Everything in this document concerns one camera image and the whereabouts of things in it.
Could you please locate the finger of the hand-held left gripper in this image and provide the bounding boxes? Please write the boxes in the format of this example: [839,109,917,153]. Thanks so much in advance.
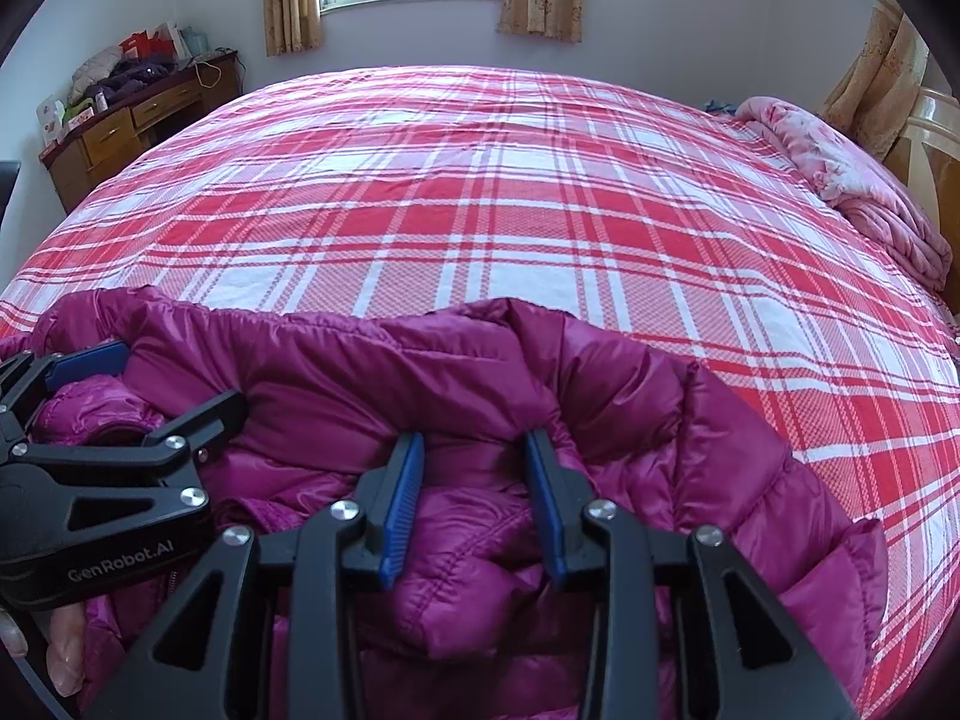
[0,341,132,458]
[11,388,250,542]

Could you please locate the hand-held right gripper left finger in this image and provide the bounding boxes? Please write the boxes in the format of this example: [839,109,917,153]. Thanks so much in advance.
[86,431,427,720]

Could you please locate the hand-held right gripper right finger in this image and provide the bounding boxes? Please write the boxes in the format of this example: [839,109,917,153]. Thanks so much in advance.
[523,427,860,720]

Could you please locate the magenta puffer jacket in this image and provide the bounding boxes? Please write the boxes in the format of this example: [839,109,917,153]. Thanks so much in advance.
[0,286,890,720]

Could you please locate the pile of clothes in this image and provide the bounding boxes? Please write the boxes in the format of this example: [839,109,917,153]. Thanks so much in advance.
[67,45,181,106]

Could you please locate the person's left hand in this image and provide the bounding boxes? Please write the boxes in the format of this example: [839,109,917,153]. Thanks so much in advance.
[0,607,85,695]

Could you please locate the brown wooden desk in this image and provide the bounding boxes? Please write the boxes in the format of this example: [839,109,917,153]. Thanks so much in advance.
[37,50,245,215]

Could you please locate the white printed box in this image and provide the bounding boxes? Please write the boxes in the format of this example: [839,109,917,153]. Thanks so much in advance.
[35,94,68,147]

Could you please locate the bed with red plaid sheet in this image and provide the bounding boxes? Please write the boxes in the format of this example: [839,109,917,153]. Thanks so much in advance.
[0,64,960,720]

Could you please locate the red paper bag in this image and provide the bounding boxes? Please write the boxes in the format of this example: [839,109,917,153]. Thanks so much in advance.
[120,22,185,61]

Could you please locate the pink folded quilt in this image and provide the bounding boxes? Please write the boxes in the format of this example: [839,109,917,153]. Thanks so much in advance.
[735,95,952,290]

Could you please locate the wooden headboard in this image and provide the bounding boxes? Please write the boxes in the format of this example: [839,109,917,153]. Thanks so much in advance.
[881,86,960,241]

